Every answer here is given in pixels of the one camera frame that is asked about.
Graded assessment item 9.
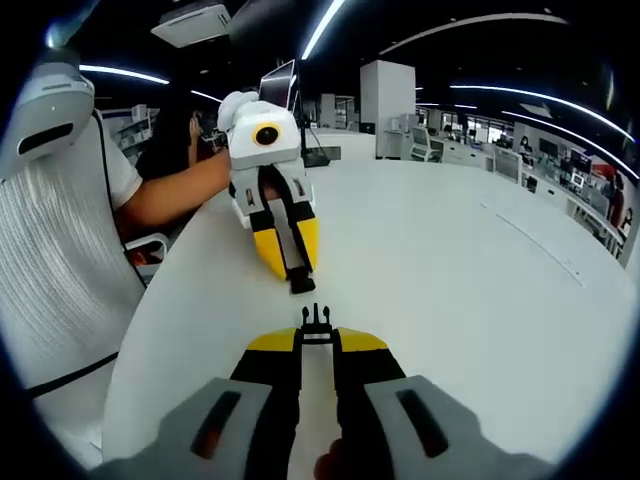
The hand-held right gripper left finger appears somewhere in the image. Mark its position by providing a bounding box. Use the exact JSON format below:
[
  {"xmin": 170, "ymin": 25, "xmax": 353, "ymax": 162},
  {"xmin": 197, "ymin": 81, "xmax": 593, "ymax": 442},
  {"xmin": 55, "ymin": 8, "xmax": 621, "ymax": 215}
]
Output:
[{"xmin": 149, "ymin": 326, "xmax": 304, "ymax": 480}]

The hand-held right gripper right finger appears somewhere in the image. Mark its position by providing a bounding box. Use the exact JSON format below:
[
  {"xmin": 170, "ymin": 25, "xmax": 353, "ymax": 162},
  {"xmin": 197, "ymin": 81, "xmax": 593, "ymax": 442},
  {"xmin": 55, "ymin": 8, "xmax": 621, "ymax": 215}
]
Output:
[{"xmin": 332, "ymin": 325, "xmax": 506, "ymax": 480}]

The black plastic buckle socket part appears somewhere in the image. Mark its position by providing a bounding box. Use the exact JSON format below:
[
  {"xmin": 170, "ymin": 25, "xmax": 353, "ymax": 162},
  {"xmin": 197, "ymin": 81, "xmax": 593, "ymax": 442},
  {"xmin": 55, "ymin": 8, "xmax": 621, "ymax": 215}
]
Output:
[{"xmin": 288, "ymin": 266, "xmax": 317, "ymax": 296}]

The black plastic buckle pronged part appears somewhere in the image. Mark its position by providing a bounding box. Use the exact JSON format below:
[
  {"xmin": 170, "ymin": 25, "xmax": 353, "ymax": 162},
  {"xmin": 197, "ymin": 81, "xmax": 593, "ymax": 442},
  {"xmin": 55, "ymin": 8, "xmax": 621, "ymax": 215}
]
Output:
[{"xmin": 298, "ymin": 302, "xmax": 336, "ymax": 348}]

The person's right hand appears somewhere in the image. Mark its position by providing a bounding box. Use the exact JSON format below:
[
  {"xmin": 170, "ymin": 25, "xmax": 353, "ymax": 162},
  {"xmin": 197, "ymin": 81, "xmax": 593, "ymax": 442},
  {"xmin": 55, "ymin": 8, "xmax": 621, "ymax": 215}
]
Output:
[{"xmin": 313, "ymin": 435, "xmax": 348, "ymax": 480}]

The black monitor stand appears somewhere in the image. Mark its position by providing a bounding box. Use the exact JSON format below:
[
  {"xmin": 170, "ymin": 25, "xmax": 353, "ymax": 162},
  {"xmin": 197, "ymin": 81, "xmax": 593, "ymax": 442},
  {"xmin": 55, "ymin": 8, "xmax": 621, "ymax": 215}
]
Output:
[{"xmin": 295, "ymin": 62, "xmax": 332, "ymax": 169}]

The computer monitor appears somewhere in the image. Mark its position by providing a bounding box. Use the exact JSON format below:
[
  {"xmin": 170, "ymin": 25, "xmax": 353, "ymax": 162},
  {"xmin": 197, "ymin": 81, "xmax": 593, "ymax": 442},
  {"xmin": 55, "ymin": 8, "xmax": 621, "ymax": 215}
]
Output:
[{"xmin": 258, "ymin": 59, "xmax": 298, "ymax": 113}]

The ceiling air conditioner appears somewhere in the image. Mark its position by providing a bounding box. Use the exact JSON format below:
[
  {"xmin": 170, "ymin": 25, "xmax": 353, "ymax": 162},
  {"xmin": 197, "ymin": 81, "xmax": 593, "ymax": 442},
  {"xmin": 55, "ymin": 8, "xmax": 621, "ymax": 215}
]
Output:
[{"xmin": 149, "ymin": 1, "xmax": 232, "ymax": 50}]

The white office chair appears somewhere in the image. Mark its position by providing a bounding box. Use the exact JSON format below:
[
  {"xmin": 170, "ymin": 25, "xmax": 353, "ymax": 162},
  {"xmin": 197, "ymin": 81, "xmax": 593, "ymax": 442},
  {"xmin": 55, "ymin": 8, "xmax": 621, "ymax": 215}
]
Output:
[{"xmin": 408, "ymin": 124, "xmax": 445, "ymax": 164}]

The white chest device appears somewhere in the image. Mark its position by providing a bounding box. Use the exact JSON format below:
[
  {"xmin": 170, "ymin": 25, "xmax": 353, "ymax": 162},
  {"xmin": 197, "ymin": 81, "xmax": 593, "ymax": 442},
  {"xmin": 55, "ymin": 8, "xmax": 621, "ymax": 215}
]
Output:
[{"xmin": 0, "ymin": 58, "xmax": 97, "ymax": 177}]

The black chest device cable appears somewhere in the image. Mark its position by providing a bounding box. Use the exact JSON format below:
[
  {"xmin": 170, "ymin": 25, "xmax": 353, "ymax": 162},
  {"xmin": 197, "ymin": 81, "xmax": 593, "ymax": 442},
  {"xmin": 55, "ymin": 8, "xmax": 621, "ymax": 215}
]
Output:
[{"xmin": 29, "ymin": 107, "xmax": 149, "ymax": 396}]

